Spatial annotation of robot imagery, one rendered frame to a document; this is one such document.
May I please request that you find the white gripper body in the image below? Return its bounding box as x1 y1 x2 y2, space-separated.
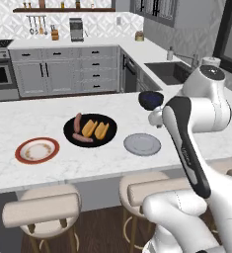
148 106 165 129

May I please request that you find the grey plate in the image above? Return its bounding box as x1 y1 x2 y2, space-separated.
122 132 162 157

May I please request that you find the black bowl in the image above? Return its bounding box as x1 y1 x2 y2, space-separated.
63 113 118 149

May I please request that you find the yellow bun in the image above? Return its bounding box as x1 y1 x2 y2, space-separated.
94 122 111 141
81 119 99 138

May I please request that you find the brown sausage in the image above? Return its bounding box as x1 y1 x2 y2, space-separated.
73 112 83 133
71 132 95 143

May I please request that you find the red-rimmed white plate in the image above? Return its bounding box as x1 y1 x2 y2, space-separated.
14 136 61 165

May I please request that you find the dark sink basin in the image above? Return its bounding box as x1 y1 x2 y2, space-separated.
143 60 193 86

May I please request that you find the black dishwasher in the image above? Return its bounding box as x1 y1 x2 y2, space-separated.
121 53 139 94

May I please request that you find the white soap dispenser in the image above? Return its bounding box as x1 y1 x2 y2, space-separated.
166 45 175 61

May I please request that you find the silver tap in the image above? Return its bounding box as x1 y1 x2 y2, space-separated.
173 52 200 70

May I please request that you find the beige bar stool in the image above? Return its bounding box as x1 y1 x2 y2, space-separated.
1 184 83 253
118 170 192 253

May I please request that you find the white paper towel roll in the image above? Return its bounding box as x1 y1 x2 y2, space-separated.
200 55 222 68

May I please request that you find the tan lidded jar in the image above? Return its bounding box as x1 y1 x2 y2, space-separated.
134 31 145 42

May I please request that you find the grey cupboard run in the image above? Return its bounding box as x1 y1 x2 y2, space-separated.
8 45 120 99

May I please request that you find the wooden knife block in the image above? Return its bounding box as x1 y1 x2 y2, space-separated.
49 24 60 42

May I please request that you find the dark wooden shelf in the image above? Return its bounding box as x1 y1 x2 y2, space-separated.
12 7 116 14

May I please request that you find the hanging kitchen tool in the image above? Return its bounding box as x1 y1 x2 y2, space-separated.
41 16 49 36
28 16 35 36
33 16 39 36

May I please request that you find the hanging wooden spatula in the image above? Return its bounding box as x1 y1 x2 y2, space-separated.
38 16 44 36

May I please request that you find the steel range oven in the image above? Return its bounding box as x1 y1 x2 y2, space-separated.
0 39 21 103

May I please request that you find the grey glass-door wall cupboard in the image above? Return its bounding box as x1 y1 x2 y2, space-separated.
129 0 227 30

